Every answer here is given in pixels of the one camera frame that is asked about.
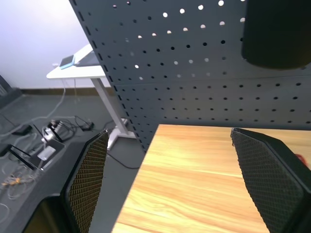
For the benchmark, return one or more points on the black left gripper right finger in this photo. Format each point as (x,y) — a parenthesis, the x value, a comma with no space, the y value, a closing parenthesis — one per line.
(269,177)

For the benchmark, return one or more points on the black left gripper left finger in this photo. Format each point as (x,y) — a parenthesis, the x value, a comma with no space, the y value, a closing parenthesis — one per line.
(85,179)

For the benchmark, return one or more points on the dark perforated pegboard panel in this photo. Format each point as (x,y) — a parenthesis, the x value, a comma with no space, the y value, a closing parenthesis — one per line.
(194,72)

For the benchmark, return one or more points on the black power adapter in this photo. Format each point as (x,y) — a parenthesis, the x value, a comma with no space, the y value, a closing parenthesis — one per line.
(22,130)

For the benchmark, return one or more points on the white desk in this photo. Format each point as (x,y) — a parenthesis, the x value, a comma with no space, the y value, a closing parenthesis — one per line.
(97,72)

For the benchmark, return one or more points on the light blue device on desk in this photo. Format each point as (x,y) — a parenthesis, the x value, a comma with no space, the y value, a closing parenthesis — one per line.
(67,61)

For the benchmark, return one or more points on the black cylindrical camera housing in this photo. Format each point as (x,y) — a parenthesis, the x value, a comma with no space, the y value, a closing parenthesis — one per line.
(277,34)

